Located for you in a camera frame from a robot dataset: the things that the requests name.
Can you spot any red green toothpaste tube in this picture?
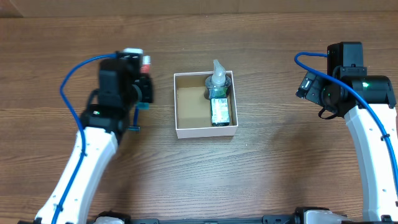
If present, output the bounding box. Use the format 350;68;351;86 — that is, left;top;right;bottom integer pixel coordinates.
137;55;154;108

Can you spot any clear soap pump bottle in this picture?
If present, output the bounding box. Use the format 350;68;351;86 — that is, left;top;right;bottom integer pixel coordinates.
204;59;232;100

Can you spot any green white soap packet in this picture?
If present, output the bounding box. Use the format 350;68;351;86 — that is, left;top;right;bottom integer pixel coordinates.
211;98;230;126

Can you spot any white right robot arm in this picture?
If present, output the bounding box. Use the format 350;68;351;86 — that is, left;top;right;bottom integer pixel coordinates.
294;42;397;223

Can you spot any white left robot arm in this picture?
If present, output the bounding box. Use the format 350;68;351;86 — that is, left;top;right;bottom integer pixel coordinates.
33;48;154;224

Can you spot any blue disposable razor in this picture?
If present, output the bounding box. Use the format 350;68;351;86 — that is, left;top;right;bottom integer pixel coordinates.
127;107;141;132

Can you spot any white cardboard box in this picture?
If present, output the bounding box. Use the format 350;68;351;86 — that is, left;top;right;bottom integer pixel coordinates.
174;71;239;139

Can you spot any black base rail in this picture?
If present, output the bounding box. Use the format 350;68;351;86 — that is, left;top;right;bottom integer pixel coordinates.
86;211;295;224

